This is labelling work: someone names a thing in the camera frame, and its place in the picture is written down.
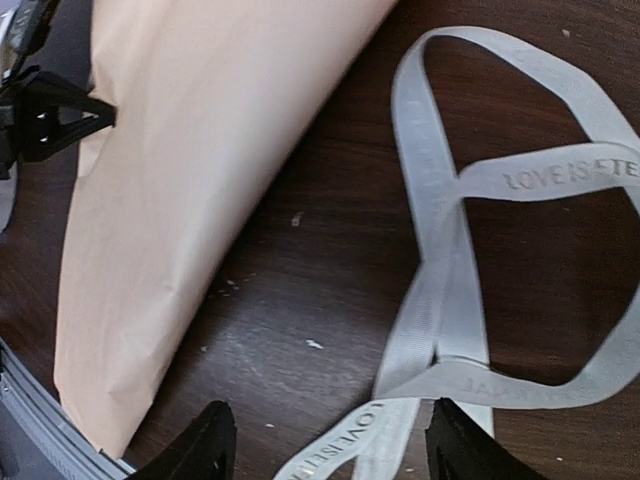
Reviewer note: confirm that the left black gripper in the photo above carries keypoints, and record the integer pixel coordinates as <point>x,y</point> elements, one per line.
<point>31,129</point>

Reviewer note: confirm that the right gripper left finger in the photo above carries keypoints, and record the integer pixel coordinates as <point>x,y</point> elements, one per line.
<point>205,450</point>

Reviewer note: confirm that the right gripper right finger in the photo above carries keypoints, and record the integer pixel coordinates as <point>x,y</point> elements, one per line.
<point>459,449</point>

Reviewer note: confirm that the white printed ribbon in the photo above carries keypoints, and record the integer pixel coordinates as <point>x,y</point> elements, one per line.
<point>438,348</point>

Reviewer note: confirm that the pink and green wrapping paper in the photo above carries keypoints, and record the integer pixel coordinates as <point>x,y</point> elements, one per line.
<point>211,98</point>

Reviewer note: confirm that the aluminium front rail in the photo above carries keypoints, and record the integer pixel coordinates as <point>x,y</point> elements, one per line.
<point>38,441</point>

